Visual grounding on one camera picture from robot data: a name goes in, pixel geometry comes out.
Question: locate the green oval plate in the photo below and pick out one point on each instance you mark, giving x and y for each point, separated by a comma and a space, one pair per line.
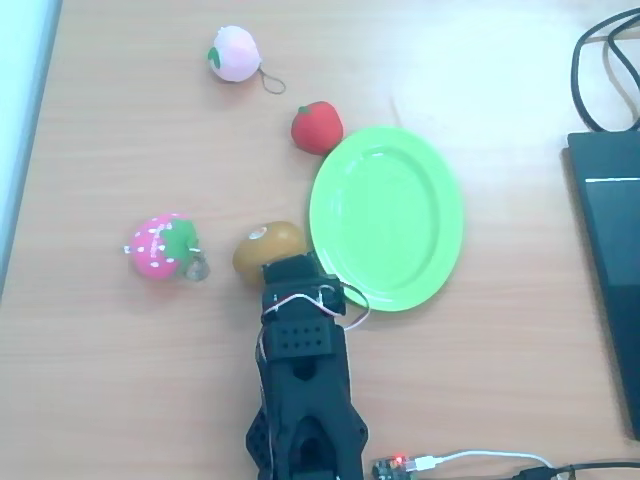
390, 210

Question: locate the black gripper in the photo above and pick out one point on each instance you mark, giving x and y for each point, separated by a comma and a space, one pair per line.
289, 271

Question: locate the black laptop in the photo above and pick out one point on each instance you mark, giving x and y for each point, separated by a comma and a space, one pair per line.
615, 225

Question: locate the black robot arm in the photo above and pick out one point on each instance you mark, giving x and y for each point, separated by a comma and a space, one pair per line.
310, 400

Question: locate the circuit board with red LED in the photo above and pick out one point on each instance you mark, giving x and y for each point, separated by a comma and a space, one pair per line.
390, 467

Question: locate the pink strawberry toy with bell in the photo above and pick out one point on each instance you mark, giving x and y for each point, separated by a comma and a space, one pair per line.
155, 245

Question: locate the brown kiwi toy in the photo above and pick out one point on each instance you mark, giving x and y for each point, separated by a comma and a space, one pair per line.
265, 245

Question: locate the red tomato toy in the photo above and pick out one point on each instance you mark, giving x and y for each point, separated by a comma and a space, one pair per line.
317, 127

